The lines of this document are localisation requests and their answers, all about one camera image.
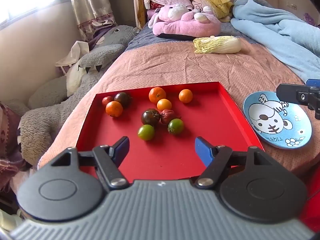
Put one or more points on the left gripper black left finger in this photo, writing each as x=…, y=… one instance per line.
x=108, y=160

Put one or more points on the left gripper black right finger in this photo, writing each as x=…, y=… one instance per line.
x=215, y=159

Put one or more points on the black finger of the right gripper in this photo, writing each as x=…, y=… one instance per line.
x=297, y=94
x=313, y=82

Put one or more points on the green tomato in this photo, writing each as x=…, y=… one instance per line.
x=146, y=132
x=176, y=126

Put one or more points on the dark purple tomato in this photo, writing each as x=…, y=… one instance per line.
x=150, y=117
x=123, y=98

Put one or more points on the wrinkled red fruit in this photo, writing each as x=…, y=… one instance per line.
x=166, y=116

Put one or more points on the small yellow-orange mandarin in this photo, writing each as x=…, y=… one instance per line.
x=164, y=104

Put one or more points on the large orange mandarin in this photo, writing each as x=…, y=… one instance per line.
x=156, y=94

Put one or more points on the blue cartoon tiger plate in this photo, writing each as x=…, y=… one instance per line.
x=281, y=124

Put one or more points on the light blue blanket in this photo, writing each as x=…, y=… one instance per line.
x=288, y=38

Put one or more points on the red shallow tray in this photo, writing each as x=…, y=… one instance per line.
x=165, y=148

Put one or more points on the small red tomato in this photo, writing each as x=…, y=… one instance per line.
x=106, y=100

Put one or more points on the pink dotted bedspread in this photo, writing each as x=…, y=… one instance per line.
x=151, y=62

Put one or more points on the dark purple tomato back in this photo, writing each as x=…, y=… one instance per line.
x=123, y=98

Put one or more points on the grey shark plush toy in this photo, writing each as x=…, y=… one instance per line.
x=49, y=107

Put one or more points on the napa cabbage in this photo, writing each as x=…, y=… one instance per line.
x=217, y=45

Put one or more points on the white tote bag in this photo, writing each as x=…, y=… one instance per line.
x=77, y=51

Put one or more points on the yellow plush garment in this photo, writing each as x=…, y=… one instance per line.
x=222, y=9

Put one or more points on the pink plush bunny pillow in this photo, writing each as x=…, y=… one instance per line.
x=181, y=22

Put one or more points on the floral beige curtain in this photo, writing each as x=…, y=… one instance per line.
x=92, y=15

